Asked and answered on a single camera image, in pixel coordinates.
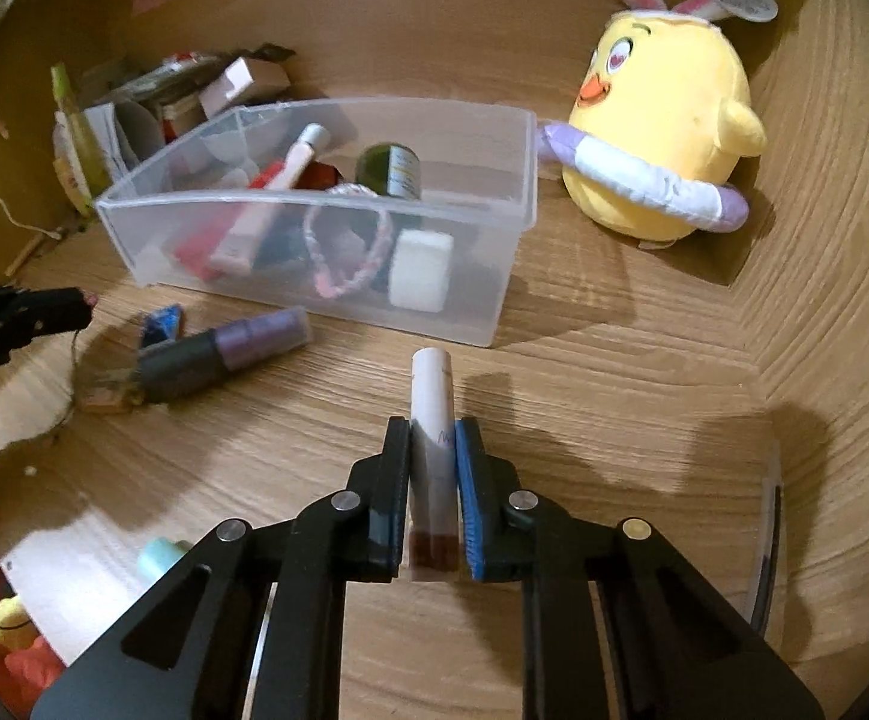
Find small white open box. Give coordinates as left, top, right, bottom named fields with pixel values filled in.
left=200, top=58, right=289, bottom=117

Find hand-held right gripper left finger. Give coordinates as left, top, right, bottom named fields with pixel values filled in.
left=29, top=414, right=415, bottom=720

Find dark green jar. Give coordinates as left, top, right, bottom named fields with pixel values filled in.
left=354, top=142, right=422, bottom=202

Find small wooden stick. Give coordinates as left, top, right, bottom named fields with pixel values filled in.
left=7, top=236, right=49, bottom=278

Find pink cream tube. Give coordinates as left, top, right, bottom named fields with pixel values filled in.
left=208, top=124, right=331, bottom=278

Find white lip balm stick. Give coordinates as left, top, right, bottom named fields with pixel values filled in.
left=408, top=347, right=460, bottom=582

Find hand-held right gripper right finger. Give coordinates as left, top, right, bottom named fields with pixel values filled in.
left=453, top=418, right=826, bottom=720

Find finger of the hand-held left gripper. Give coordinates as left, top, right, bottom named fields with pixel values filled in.
left=0, top=286, right=98, bottom=350

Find white tape roll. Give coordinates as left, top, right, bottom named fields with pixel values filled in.
left=388, top=230, right=454, bottom=312

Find red sachet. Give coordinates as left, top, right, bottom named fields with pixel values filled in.
left=172, top=161, right=286, bottom=278

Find mint green tube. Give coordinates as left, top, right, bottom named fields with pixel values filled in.
left=138, top=536, right=191, bottom=586

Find thin beaded bracelet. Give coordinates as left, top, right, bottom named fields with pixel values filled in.
left=67, top=326, right=139, bottom=421

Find clear plastic storage box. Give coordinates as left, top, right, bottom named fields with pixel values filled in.
left=95, top=96, right=539, bottom=350

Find yellow green spray bottle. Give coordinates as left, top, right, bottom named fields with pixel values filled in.
left=50, top=64, right=109, bottom=207

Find pink braided bracelet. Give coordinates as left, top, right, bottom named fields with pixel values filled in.
left=301, top=181, right=394, bottom=297

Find small dark blue box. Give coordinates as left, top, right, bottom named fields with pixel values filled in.
left=138, top=303, right=184, bottom=350

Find stack of flat packets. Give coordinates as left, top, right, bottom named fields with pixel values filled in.
left=89, top=52, right=256, bottom=102

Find yellow chick plush toy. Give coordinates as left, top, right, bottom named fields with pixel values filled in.
left=535, top=0, right=779, bottom=248

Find folded white paper sheets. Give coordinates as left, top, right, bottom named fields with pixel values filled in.
left=85, top=101, right=161, bottom=173

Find dark purple spray bottle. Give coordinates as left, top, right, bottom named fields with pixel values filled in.
left=136, top=306, right=313, bottom=404

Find yellow soft toy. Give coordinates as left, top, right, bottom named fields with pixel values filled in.
left=0, top=594, right=38, bottom=650

